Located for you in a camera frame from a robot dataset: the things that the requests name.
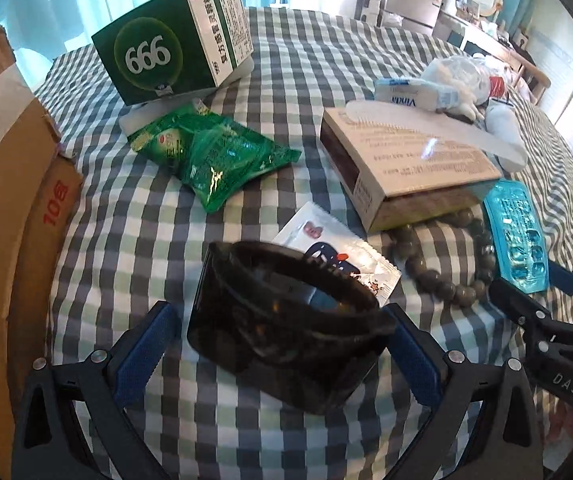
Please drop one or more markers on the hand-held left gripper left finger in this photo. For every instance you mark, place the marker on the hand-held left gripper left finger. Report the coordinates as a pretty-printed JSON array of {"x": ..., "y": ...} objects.
[{"x": 139, "y": 356}]

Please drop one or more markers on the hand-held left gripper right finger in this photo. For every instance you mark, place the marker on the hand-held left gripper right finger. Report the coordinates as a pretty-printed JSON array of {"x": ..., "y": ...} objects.
[{"x": 416, "y": 360}]

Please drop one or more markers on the blue blister pack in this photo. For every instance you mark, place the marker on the blue blister pack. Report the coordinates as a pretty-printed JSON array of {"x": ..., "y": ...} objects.
[{"x": 513, "y": 230}]

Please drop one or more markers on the dark translucent glasses case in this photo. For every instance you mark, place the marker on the dark translucent glasses case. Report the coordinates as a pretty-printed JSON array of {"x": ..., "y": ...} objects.
[{"x": 276, "y": 350}]

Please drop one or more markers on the beige medicine box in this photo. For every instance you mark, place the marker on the beige medicine box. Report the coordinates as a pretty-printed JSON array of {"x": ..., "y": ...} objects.
[{"x": 416, "y": 165}]

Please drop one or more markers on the blue white tissue packet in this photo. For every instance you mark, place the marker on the blue white tissue packet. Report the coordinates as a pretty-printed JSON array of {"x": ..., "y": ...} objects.
[{"x": 406, "y": 92}]

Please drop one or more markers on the checkered bed sheet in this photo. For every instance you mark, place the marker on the checkered bed sheet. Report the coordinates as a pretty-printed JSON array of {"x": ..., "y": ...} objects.
[{"x": 141, "y": 260}]

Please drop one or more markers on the white printed sachet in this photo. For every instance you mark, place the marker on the white printed sachet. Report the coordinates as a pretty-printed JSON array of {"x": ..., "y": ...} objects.
[{"x": 359, "y": 255}]

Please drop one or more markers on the white plush toy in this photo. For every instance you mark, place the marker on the white plush toy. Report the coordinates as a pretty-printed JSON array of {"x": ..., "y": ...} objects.
[{"x": 503, "y": 125}]

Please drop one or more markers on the white translucent comb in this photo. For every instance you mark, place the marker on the white translucent comb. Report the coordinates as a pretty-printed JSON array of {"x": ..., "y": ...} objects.
[{"x": 406, "y": 121}]

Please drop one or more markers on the green snack packet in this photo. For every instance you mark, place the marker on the green snack packet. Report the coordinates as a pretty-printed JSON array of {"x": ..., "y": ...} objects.
[
  {"x": 236, "y": 160},
  {"x": 159, "y": 142}
]

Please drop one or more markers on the white plastic bag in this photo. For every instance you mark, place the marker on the white plastic bag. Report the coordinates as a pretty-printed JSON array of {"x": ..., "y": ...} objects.
[{"x": 454, "y": 67}]

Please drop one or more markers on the wooden desk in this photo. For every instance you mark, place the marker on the wooden desk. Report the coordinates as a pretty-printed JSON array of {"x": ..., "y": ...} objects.
[{"x": 496, "y": 47}]

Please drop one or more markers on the green medicine box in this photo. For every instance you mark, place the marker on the green medicine box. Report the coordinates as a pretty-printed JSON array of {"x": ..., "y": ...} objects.
[{"x": 166, "y": 55}]

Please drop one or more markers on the silver refrigerator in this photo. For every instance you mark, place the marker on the silver refrigerator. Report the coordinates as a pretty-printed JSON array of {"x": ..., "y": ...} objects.
[{"x": 414, "y": 5}]

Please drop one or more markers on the white cabinet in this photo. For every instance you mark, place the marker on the white cabinet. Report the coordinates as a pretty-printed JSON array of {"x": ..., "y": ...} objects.
[{"x": 349, "y": 0}]

